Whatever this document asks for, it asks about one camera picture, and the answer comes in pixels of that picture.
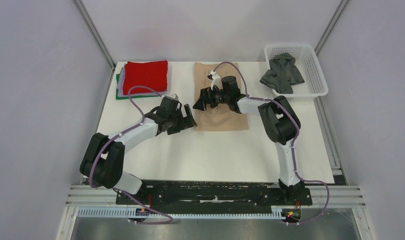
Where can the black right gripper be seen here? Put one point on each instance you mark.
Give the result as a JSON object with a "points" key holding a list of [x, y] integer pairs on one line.
{"points": [[207, 93]]}

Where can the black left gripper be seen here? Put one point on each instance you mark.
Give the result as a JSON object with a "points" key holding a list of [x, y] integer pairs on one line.
{"points": [[182, 125]]}

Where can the beige t shirt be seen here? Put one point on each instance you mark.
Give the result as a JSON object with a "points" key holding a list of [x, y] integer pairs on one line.
{"points": [[220, 118]]}

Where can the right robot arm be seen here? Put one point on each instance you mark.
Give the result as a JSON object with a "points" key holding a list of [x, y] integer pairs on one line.
{"points": [[279, 120]]}

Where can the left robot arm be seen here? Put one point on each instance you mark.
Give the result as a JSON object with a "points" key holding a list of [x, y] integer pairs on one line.
{"points": [[103, 161]]}

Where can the folded red t shirt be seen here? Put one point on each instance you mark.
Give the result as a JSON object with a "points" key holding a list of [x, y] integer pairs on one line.
{"points": [[153, 75]]}

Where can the dark grey t shirt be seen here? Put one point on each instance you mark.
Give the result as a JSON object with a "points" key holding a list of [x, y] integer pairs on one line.
{"points": [[282, 74]]}

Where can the folded lavender t shirt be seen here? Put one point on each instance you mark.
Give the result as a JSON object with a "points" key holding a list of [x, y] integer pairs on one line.
{"points": [[136, 89]]}

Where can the white plastic basket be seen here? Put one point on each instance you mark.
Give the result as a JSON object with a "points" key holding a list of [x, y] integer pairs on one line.
{"points": [[307, 63]]}

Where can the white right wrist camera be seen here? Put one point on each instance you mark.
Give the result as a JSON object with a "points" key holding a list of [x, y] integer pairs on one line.
{"points": [[214, 79]]}

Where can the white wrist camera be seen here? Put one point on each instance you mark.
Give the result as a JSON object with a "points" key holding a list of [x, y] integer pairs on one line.
{"points": [[214, 79], [174, 97]]}

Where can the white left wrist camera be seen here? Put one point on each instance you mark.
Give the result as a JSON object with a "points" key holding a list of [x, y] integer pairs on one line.
{"points": [[174, 97]]}

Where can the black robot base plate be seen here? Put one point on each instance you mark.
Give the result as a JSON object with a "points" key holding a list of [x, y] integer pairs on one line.
{"points": [[213, 197]]}

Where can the white slotted cable duct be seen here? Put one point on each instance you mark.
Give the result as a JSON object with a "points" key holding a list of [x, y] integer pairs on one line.
{"points": [[139, 213]]}

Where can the left aluminium corner post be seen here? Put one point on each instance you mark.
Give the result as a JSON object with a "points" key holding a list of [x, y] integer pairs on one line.
{"points": [[94, 32]]}

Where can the aluminium corner post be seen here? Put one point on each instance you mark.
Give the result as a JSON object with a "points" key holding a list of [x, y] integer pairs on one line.
{"points": [[94, 32], [340, 9]]}

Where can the right aluminium corner post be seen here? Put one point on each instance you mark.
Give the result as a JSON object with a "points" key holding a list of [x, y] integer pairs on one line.
{"points": [[340, 9]]}

